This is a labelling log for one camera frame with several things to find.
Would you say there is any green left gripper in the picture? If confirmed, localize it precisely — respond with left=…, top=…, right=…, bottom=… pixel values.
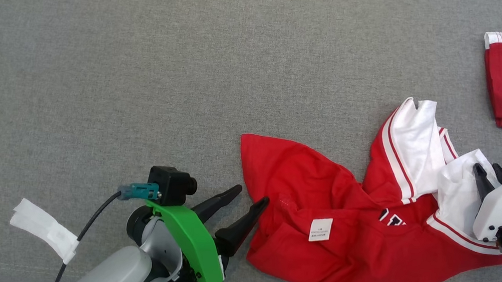
left=138, top=176, right=271, bottom=282

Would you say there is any red shirt with white sleeves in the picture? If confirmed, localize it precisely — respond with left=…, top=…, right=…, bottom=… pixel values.
left=227, top=82, right=502, bottom=282

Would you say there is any white tape flag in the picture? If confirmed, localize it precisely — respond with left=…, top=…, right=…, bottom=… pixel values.
left=6, top=197, right=83, bottom=265

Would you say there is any teal left camera connector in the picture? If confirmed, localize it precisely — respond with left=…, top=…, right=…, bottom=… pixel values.
left=117, top=180, right=161, bottom=205

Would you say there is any black left camera cable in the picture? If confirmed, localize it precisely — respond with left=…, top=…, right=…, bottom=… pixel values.
left=52, top=186, right=122, bottom=282

